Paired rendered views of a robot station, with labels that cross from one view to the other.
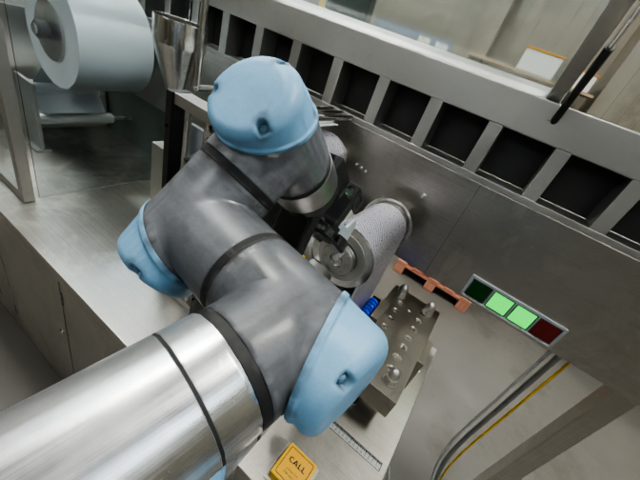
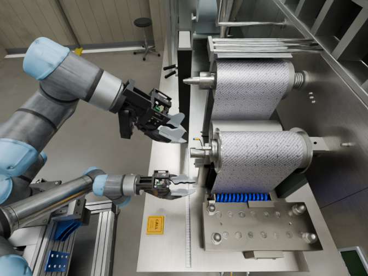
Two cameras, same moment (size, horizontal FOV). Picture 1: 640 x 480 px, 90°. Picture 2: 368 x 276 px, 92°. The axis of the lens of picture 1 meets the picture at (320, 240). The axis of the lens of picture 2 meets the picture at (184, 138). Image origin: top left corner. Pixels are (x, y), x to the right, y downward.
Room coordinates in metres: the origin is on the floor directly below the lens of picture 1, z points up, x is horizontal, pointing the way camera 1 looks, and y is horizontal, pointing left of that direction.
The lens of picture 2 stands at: (0.36, -0.30, 1.74)
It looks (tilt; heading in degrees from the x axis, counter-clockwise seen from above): 54 degrees down; 67
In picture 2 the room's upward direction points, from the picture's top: straight up
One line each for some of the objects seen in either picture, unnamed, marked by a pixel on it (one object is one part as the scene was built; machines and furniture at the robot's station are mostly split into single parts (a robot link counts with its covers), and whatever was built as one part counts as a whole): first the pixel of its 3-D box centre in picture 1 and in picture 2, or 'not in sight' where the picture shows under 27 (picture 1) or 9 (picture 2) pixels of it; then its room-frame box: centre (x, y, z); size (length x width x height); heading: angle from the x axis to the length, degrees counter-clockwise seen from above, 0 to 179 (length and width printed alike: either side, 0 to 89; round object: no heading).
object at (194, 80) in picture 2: not in sight; (191, 80); (0.60, 0.21, 1.33); 0.06 x 0.03 x 0.03; 157
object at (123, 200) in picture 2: not in sight; (116, 191); (0.20, 0.05, 1.01); 0.11 x 0.08 x 0.11; 126
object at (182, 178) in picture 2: not in sight; (183, 178); (0.46, -0.05, 1.11); 0.09 x 0.03 x 0.06; 164
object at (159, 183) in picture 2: not in sight; (154, 184); (0.36, -0.03, 1.12); 0.12 x 0.08 x 0.09; 157
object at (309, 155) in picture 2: (386, 224); (295, 150); (0.82, -0.16, 1.25); 0.15 x 0.01 x 0.15; 67
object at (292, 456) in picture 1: (293, 470); (155, 224); (0.31, -0.12, 0.91); 0.07 x 0.07 x 0.02; 67
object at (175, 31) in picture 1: (180, 32); not in sight; (0.96, 0.57, 1.50); 0.14 x 0.14 x 0.06
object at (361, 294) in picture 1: (364, 292); (246, 184); (0.67, -0.16, 1.11); 0.23 x 0.01 x 0.18; 157
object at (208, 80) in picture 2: not in sight; (207, 80); (0.66, 0.18, 1.33); 0.06 x 0.06 x 0.06; 67
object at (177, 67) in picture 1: (172, 141); (220, 53); (0.96, 0.57, 1.18); 0.14 x 0.14 x 0.57
